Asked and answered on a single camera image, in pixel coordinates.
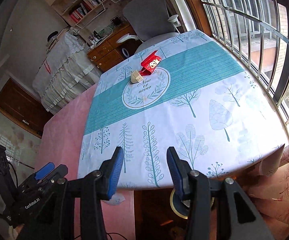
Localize pink bed sheet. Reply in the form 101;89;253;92
34;85;135;239

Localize dark wooden door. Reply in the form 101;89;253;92
0;78;53;136

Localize small beige carton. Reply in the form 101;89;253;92
130;70;143;83

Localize wooden drawer cabinet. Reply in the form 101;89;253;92
87;22;141;73

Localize tree pattern tablecloth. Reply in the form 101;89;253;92
77;30;287;189

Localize white lace covered furniture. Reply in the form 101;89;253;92
32;28;102;115

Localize red cardboard box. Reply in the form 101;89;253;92
139;50;161;76

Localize grey office chair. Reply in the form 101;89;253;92
116;0;179;53

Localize round trash bin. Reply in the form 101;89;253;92
170;188;215;220

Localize metal window bars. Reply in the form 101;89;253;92
201;0;289;136

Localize floral pink curtain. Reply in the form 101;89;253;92
238;145;289;239

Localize person's left hand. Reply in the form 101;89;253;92
7;224;24;240

